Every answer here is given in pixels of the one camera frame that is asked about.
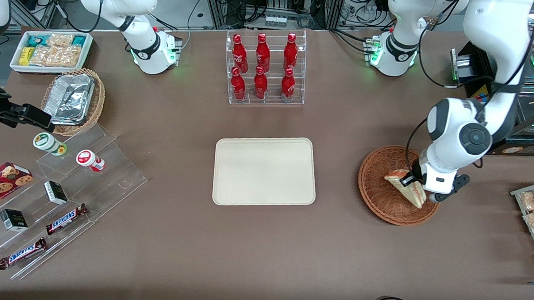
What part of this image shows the Snickers chocolate bar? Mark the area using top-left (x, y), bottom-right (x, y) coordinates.
top-left (45, 202), bottom-right (89, 237)
top-left (0, 235), bottom-right (48, 273)

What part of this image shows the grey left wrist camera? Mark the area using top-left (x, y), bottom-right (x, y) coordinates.
top-left (428, 173), bottom-right (471, 205)

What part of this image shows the aluminium foil container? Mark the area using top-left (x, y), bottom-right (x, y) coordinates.
top-left (43, 72), bottom-right (96, 127)

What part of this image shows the small black box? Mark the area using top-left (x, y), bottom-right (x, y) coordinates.
top-left (43, 180), bottom-right (69, 206)
top-left (0, 209), bottom-right (29, 233)

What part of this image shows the green lid yogurt cup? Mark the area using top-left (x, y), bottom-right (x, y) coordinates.
top-left (32, 132), bottom-right (68, 157)

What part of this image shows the cream plastic tray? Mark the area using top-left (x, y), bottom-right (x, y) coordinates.
top-left (212, 134), bottom-right (319, 210)

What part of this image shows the clear acrylic bottle rack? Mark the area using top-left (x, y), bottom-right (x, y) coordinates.
top-left (223, 27), bottom-right (308, 108)

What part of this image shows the yellow snack pack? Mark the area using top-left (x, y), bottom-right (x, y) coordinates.
top-left (19, 46), bottom-right (35, 67)

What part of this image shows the clear acrylic stepped display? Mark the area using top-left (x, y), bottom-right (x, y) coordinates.
top-left (0, 118), bottom-right (150, 286)

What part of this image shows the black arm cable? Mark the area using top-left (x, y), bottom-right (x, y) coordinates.
top-left (404, 116), bottom-right (432, 176)

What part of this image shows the clear cracker bag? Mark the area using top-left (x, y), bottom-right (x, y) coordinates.
top-left (29, 44), bottom-right (82, 68)
top-left (46, 33), bottom-right (75, 48)

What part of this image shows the light wicker basket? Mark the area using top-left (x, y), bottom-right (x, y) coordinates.
top-left (40, 66), bottom-right (107, 138)

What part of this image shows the triangular sandwich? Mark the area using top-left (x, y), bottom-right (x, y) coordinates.
top-left (383, 169), bottom-right (428, 209)

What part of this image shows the red lid yogurt cup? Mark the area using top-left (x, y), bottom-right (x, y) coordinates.
top-left (76, 149), bottom-right (106, 173)

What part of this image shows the brown wicker basket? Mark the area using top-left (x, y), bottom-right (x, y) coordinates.
top-left (356, 144), bottom-right (443, 228)

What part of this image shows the aluminium frame rack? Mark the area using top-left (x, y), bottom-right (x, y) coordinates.
top-left (202, 0), bottom-right (346, 34)

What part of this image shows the white snack bin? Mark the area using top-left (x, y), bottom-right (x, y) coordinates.
top-left (9, 29), bottom-right (94, 77)

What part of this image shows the red cola bottle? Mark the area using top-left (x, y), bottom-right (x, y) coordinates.
top-left (281, 67), bottom-right (296, 102)
top-left (255, 32), bottom-right (272, 73)
top-left (253, 65), bottom-right (269, 100)
top-left (283, 32), bottom-right (299, 72)
top-left (231, 34), bottom-right (249, 73)
top-left (230, 66), bottom-right (247, 102)

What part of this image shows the black counter machine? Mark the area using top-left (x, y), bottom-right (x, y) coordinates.
top-left (446, 40), bottom-right (534, 158)

